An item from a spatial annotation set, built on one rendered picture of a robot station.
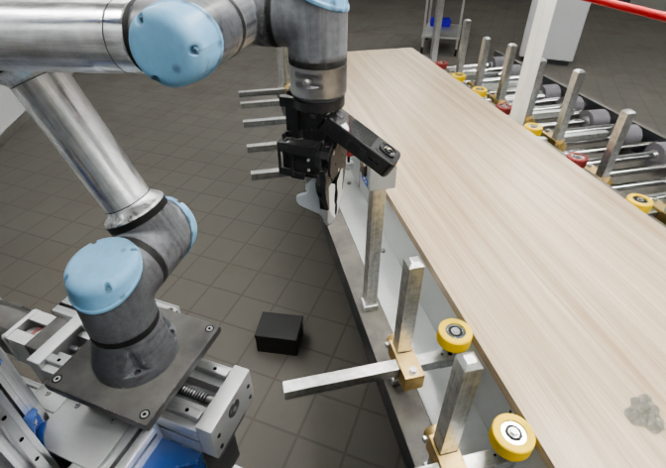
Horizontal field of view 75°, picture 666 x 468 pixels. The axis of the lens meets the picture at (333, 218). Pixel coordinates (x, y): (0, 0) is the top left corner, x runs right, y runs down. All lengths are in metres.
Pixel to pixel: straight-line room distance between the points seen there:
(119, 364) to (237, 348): 1.40
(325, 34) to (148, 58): 0.20
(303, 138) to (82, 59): 0.28
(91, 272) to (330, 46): 0.49
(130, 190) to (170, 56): 0.41
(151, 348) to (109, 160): 0.33
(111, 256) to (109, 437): 0.35
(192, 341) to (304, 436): 1.11
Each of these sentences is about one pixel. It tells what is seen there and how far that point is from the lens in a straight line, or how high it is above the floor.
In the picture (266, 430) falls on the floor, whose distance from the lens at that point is 1.97.
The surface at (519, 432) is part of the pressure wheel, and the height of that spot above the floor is 0.90.
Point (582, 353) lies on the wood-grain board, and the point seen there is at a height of 0.90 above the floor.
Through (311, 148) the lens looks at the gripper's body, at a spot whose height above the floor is 1.45.
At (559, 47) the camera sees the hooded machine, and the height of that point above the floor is 0.23.
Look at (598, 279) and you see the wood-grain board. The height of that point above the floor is 0.90.
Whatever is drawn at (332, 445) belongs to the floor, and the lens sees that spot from 1.93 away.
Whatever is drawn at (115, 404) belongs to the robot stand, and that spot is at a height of 1.04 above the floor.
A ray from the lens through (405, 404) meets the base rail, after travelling 1.21.
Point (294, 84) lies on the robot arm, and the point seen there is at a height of 1.54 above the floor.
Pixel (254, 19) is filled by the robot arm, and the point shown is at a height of 1.62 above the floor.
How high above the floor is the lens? 1.72
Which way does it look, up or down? 36 degrees down
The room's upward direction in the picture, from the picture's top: straight up
